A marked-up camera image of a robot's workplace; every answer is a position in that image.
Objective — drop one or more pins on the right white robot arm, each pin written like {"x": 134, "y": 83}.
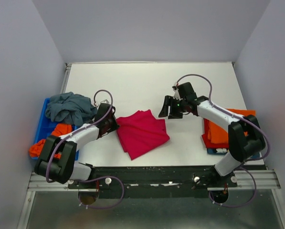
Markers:
{"x": 244, "y": 135}

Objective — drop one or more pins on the folded red t shirt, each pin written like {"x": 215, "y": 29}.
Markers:
{"x": 206, "y": 141}

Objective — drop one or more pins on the blue plastic bin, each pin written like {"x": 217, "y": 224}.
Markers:
{"x": 46, "y": 122}

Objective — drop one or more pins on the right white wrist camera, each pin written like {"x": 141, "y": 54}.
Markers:
{"x": 176, "y": 93}

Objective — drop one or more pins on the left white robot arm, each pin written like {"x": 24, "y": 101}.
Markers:
{"x": 57, "y": 161}

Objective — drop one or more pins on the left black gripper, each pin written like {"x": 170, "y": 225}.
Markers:
{"x": 115, "y": 125}

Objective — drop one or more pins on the crumpled orange t shirt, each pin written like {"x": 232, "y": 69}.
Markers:
{"x": 58, "y": 130}

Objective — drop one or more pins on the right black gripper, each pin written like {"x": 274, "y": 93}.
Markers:
{"x": 168, "y": 101}

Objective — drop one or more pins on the crumpled grey-blue t shirt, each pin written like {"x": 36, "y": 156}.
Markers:
{"x": 70, "y": 108}

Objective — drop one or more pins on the magenta t shirt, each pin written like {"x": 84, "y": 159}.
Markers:
{"x": 141, "y": 133}

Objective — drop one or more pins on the folded blue t shirt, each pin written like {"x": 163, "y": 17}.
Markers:
{"x": 224, "y": 151}

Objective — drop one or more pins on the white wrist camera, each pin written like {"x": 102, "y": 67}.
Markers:
{"x": 176, "y": 93}
{"x": 104, "y": 102}

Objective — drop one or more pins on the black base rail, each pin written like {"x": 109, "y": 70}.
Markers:
{"x": 155, "y": 182}

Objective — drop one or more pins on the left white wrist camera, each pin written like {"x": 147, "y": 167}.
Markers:
{"x": 104, "y": 102}

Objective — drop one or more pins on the folded orange t shirt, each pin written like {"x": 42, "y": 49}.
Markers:
{"x": 217, "y": 135}

